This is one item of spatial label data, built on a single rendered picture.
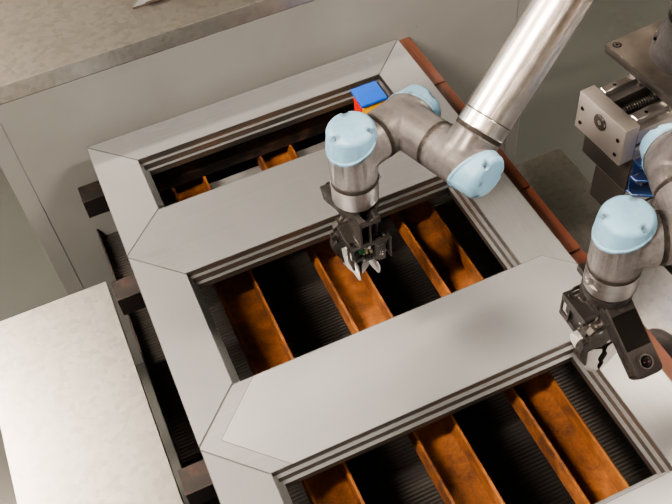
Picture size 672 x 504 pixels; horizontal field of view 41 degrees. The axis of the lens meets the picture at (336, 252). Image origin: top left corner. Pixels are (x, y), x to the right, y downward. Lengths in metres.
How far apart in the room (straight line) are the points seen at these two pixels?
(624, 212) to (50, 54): 1.21
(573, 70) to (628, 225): 2.22
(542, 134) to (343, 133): 1.89
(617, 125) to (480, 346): 0.49
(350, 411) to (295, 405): 0.09
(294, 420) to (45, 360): 0.55
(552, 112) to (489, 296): 1.67
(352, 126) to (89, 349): 0.75
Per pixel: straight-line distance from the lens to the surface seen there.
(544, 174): 2.06
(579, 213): 2.00
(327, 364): 1.54
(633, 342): 1.34
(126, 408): 1.70
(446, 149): 1.31
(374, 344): 1.56
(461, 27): 2.25
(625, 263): 1.24
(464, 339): 1.56
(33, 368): 1.81
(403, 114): 1.36
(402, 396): 1.51
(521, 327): 1.59
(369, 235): 1.42
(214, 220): 1.78
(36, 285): 2.95
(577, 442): 1.69
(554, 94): 3.29
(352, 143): 1.29
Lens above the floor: 2.17
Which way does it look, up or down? 51 degrees down
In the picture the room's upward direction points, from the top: 7 degrees counter-clockwise
